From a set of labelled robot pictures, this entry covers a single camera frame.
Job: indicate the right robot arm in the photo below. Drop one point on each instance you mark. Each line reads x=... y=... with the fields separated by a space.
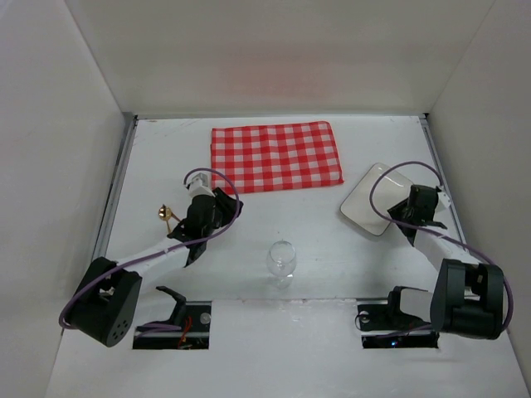
x=468 y=297

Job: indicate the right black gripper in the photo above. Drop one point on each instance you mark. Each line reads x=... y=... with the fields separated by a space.
x=407 y=211

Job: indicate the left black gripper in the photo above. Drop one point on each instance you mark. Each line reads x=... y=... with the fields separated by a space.
x=224 y=206

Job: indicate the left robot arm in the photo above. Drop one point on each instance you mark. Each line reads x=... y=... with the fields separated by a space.
x=105 y=301

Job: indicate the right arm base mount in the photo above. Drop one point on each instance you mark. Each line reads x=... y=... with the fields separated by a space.
x=399 y=321

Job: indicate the white rectangular plate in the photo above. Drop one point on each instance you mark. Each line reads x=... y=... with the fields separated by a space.
x=392 y=189

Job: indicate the gold spoon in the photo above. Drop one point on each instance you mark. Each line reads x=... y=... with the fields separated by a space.
x=165 y=214

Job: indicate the clear wine glass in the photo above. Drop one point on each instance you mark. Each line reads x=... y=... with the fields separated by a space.
x=281 y=261

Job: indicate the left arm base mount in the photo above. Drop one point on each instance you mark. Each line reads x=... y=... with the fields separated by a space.
x=186 y=328

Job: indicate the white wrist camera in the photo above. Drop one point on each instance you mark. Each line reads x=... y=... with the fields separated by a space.
x=444 y=201
x=197 y=184

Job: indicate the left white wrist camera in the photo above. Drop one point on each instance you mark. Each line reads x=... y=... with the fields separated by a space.
x=197 y=184

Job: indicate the red white checkered cloth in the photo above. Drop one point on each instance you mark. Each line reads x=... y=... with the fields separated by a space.
x=277 y=157

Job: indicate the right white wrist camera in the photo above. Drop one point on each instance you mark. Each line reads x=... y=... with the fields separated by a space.
x=444 y=201

